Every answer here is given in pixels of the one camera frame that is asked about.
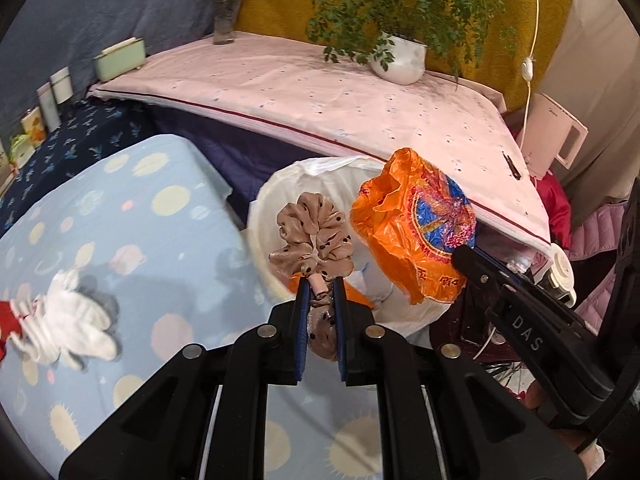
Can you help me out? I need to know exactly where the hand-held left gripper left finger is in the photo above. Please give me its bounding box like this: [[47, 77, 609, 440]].
[[59, 277, 311, 480]]

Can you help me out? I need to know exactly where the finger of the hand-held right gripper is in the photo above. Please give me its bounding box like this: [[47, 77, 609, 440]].
[[451, 244, 616, 428]]

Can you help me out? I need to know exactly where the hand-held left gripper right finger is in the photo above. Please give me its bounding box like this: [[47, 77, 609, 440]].
[[332, 277, 586, 480]]

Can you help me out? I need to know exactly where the beige polka-dot scrunchie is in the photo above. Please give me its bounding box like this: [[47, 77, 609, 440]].
[[268, 192, 355, 361]]

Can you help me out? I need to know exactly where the large orange printed plastic bag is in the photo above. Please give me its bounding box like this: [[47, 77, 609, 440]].
[[350, 147, 477, 306]]

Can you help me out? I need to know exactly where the bin with white plastic liner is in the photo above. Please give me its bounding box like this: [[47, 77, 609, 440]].
[[246, 156, 451, 336]]

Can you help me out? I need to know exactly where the pink quilted jacket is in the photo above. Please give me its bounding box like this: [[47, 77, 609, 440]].
[[565, 205, 626, 321]]

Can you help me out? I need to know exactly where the white round plastic part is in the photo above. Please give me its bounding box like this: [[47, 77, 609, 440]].
[[547, 245, 573, 306]]

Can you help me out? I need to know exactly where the red cloth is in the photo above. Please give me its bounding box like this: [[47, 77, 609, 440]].
[[537, 170, 571, 251]]

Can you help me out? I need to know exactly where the dark purple cloth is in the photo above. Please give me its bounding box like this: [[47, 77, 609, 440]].
[[145, 105, 401, 221]]

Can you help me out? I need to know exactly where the white glove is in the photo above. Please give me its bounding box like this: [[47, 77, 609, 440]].
[[7, 267, 121, 371]]

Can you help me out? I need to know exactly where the pink dotted cloth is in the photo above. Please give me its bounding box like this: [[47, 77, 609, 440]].
[[87, 30, 553, 261]]

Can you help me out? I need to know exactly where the green plant in white pot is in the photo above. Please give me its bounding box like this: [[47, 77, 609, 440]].
[[267, 0, 518, 91]]

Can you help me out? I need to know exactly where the crushed red white paper cup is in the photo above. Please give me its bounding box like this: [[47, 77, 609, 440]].
[[0, 300, 22, 361]]

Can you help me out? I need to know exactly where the navy leaf-print cloth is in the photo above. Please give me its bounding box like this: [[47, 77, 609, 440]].
[[0, 97, 156, 231]]

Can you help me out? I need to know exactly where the glass vase with pink flowers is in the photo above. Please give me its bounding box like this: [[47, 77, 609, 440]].
[[199, 0, 253, 46]]

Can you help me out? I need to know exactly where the pale green tissue box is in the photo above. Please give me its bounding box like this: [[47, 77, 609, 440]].
[[94, 37, 147, 82]]

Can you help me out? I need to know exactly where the green snack packet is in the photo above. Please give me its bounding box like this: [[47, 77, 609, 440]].
[[9, 133, 36, 168]]

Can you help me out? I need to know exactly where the cream tin with orange print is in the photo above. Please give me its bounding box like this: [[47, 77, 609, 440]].
[[20, 106, 47, 148]]

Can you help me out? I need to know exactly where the tall slim white canister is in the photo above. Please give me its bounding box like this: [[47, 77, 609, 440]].
[[36, 82, 62, 131]]

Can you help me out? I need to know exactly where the wide white green canister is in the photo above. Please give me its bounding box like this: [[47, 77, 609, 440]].
[[49, 66, 74, 106]]

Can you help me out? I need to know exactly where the blue-grey curtain cloth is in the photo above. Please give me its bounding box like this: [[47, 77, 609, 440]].
[[0, 0, 221, 136]]

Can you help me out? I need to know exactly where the pale pink appliance with handle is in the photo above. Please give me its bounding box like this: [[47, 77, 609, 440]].
[[515, 92, 590, 178]]

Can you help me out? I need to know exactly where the white cable with switch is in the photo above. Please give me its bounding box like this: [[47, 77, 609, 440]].
[[519, 0, 543, 161]]

